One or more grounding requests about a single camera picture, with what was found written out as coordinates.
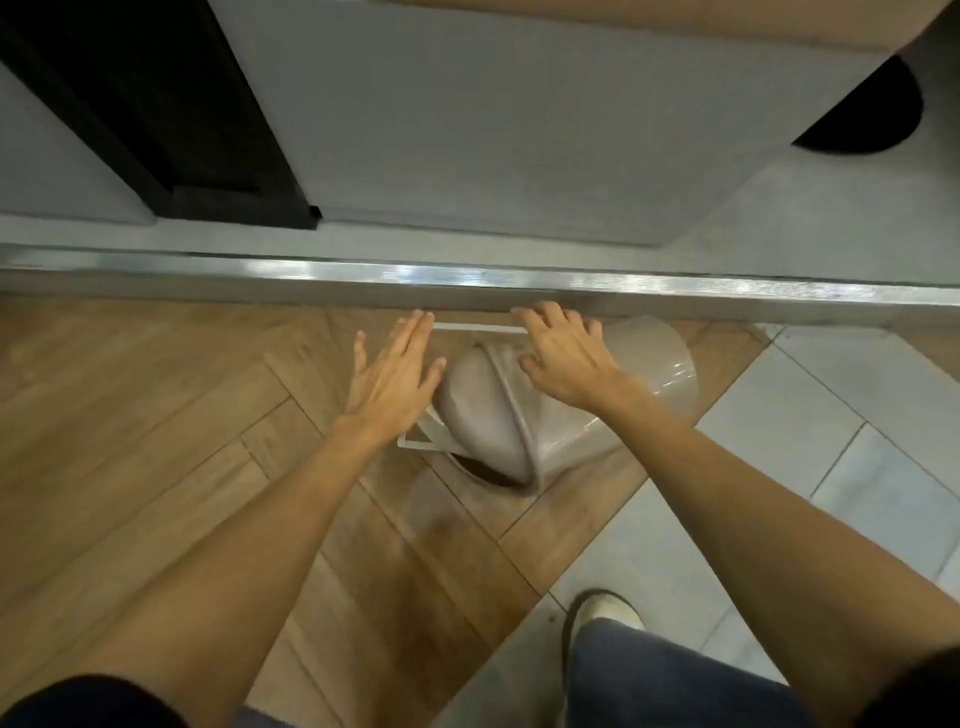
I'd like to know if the person's white shoe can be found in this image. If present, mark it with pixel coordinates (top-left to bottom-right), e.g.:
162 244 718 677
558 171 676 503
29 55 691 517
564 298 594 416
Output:
561 589 648 663

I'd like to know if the person's left hand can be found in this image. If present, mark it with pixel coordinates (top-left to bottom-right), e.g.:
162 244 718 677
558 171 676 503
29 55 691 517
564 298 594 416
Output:
333 309 449 451

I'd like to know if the person's left forearm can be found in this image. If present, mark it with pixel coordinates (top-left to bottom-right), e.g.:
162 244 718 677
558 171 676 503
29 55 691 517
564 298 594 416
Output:
71 420 399 728

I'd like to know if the person's right forearm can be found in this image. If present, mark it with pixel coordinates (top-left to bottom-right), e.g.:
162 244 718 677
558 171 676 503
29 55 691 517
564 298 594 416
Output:
596 375 960 728

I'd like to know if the black door frame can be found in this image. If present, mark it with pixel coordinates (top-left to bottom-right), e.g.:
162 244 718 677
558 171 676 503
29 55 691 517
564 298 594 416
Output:
0 0 324 231

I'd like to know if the metal floor threshold strip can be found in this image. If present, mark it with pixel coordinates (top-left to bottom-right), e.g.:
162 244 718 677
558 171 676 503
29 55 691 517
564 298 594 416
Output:
0 246 960 330

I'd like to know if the grey cabinet panel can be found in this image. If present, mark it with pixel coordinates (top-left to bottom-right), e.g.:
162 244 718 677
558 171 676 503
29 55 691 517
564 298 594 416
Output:
208 0 954 249

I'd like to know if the person's black sleeve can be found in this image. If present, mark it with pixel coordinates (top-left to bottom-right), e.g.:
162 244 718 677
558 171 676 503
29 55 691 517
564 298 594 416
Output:
853 643 960 728
0 673 192 728

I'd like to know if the black semicircular floor mat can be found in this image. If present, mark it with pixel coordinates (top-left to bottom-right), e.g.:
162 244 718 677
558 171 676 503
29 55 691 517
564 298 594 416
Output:
792 55 925 157

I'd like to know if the person's blue jeans leg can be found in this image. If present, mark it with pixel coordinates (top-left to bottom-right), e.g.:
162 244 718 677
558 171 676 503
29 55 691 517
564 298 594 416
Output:
564 618 820 728

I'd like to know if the person's black left sleeve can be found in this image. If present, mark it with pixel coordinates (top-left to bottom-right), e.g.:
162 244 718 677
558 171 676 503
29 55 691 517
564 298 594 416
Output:
0 673 192 728

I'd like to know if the person's black right sleeve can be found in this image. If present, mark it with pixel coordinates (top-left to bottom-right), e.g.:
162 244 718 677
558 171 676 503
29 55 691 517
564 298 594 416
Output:
853 643 960 728

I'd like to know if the person's right hand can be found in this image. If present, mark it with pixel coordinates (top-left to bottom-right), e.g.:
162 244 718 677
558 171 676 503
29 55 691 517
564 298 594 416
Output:
511 301 639 421

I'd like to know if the beige swing-lid trash bin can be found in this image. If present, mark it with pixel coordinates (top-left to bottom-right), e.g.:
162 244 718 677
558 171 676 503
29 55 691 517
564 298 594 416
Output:
397 315 700 493

